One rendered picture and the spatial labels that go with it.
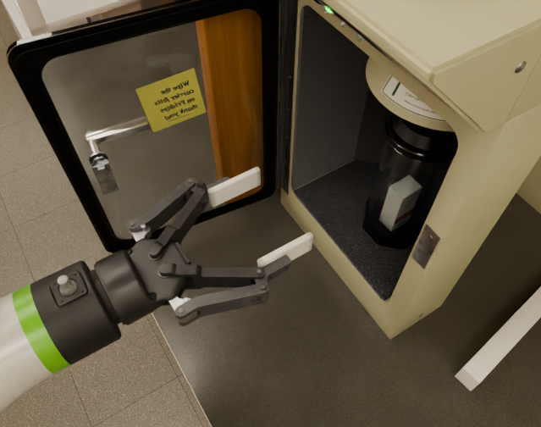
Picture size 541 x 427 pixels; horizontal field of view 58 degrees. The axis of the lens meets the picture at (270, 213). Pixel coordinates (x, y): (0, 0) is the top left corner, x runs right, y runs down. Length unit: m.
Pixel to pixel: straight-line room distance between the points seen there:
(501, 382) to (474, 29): 0.61
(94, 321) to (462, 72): 0.38
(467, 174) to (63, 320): 0.40
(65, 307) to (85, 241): 1.63
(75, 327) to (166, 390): 1.29
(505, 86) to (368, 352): 0.52
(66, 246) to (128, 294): 1.64
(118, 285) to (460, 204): 0.35
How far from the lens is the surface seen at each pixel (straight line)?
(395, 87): 0.56
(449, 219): 0.55
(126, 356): 1.86
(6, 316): 0.53
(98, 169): 0.67
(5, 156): 2.58
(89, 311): 0.51
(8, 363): 0.52
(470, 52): 0.33
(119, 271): 0.52
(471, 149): 0.48
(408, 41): 0.32
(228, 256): 0.87
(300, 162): 0.81
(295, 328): 0.81
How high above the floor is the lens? 1.69
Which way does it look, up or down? 55 degrees down
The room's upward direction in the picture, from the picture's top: straight up
